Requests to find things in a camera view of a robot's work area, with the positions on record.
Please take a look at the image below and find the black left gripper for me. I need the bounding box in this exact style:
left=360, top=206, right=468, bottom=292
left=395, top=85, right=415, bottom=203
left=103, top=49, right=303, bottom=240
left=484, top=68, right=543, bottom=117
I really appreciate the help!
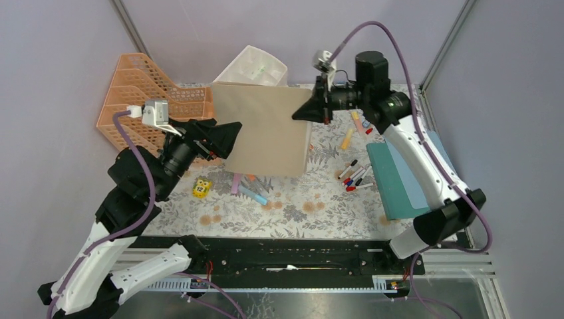
left=154, top=117, right=244, bottom=199

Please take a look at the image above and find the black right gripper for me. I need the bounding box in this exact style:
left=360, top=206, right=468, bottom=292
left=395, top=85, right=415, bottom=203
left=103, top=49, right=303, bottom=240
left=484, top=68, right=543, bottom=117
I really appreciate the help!
left=291, top=73, right=368, bottom=126

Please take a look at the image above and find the beige file folder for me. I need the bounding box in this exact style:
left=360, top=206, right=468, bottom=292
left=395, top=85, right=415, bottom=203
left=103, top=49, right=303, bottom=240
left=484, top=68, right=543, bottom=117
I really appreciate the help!
left=211, top=82, right=311, bottom=177

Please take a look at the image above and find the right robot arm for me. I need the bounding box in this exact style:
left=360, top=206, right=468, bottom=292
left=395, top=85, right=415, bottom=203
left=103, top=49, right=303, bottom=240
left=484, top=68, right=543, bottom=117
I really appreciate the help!
left=292, top=51, right=486, bottom=274

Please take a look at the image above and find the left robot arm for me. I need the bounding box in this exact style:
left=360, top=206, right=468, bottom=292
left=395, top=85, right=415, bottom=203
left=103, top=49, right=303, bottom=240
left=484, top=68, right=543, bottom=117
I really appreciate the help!
left=38, top=119, right=242, bottom=318

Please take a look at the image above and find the pink highlighter lower left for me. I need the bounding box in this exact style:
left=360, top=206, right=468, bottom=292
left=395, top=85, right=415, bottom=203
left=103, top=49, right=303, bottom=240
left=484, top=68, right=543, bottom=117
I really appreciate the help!
left=230, top=173, right=241, bottom=195

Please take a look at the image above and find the yellow pink highlighter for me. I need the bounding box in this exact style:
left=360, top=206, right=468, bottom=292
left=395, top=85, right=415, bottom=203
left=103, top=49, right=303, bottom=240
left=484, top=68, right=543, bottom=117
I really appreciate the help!
left=351, top=111, right=365, bottom=136

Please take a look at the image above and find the yellow orange highlighter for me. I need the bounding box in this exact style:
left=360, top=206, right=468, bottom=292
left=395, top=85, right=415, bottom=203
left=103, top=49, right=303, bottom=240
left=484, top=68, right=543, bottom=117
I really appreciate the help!
left=341, top=128, right=354, bottom=150

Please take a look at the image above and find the orange cap grey marker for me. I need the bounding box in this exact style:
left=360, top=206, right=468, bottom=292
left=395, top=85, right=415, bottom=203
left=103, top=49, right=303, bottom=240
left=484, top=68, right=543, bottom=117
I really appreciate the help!
left=247, top=174, right=269, bottom=198

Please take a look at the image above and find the yellow owl eraser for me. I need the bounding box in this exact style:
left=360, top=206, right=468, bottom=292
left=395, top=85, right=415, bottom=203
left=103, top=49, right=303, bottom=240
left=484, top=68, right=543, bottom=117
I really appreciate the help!
left=192, top=177, right=213, bottom=199

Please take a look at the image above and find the light blue highlighter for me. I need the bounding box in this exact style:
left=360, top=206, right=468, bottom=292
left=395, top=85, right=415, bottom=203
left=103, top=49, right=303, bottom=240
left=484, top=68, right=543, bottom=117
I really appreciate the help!
left=238, top=185, right=268, bottom=206

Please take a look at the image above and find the black cap whiteboard marker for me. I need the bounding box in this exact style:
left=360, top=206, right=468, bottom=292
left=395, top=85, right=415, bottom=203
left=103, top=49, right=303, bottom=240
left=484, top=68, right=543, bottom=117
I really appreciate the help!
left=338, top=159, right=358, bottom=179

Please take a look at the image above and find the white plastic drawer unit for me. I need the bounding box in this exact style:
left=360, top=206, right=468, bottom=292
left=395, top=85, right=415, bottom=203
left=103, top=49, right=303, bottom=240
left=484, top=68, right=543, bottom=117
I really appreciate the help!
left=213, top=45, right=288, bottom=86

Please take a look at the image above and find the red cap whiteboard marker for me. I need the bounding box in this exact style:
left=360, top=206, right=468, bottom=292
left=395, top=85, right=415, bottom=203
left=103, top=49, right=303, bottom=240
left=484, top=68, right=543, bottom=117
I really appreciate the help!
left=343, top=166, right=364, bottom=185

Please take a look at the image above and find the blue cap whiteboard marker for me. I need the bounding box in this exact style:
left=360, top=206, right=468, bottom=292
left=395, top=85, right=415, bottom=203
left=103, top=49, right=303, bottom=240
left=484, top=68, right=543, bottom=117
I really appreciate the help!
left=346, top=166, right=370, bottom=187

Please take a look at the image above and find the floral patterned table mat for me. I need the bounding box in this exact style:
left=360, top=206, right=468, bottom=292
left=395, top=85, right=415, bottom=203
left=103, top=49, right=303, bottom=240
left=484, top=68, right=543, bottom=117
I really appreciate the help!
left=143, top=83, right=459, bottom=242

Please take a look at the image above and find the orange plastic file organizer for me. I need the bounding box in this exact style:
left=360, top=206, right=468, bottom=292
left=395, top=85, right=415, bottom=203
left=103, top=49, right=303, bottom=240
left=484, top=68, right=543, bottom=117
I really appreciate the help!
left=96, top=53, right=223, bottom=167

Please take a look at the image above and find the teal file folder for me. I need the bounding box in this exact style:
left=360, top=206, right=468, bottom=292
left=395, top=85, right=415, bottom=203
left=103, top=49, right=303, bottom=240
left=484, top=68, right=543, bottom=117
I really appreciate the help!
left=366, top=143, right=429, bottom=220

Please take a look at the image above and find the light blue clipboard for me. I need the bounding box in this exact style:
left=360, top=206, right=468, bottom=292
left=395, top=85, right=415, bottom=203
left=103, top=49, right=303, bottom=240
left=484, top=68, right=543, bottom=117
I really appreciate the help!
left=384, top=126, right=466, bottom=209

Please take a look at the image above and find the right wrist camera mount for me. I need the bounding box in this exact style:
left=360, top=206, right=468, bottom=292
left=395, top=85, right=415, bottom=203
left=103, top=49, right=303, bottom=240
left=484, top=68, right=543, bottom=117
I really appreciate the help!
left=312, top=50, right=337, bottom=89

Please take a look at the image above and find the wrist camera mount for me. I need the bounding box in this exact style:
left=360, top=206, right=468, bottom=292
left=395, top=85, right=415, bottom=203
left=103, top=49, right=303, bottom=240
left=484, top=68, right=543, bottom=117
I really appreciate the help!
left=312, top=50, right=337, bottom=89
left=126, top=99, right=182, bottom=136

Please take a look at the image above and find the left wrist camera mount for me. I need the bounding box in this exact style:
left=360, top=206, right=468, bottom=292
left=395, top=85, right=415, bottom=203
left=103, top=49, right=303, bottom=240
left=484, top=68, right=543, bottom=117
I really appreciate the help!
left=126, top=99, right=182, bottom=136

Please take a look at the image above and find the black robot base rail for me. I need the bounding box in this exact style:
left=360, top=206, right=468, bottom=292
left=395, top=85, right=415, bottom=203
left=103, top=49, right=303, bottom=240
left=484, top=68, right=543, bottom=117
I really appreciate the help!
left=128, top=236, right=426, bottom=290

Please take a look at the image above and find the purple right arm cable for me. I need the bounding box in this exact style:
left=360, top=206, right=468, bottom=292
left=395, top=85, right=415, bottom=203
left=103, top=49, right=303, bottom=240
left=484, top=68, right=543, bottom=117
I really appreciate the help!
left=328, top=21, right=494, bottom=319

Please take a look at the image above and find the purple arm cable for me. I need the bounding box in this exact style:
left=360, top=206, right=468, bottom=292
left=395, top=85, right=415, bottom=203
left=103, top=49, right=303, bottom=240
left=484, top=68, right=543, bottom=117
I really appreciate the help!
left=328, top=21, right=494, bottom=319
left=46, top=110, right=247, bottom=319

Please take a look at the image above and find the left aluminium frame post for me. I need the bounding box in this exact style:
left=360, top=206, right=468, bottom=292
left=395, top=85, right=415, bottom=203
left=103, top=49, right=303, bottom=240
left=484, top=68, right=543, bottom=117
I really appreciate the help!
left=109, top=0, right=151, bottom=58

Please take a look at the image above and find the aluminium frame post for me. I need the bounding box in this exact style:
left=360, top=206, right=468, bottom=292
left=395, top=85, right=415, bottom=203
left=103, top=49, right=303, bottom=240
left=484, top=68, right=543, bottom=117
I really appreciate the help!
left=419, top=0, right=478, bottom=91
left=109, top=0, right=151, bottom=58

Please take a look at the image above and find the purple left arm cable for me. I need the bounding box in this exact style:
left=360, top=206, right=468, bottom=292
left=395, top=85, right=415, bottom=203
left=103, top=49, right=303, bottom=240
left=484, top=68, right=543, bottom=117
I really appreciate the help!
left=46, top=110, right=247, bottom=319

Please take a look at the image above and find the right aluminium frame post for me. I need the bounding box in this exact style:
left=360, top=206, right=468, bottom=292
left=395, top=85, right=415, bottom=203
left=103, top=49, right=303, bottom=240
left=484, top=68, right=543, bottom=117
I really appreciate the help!
left=419, top=0, right=478, bottom=91

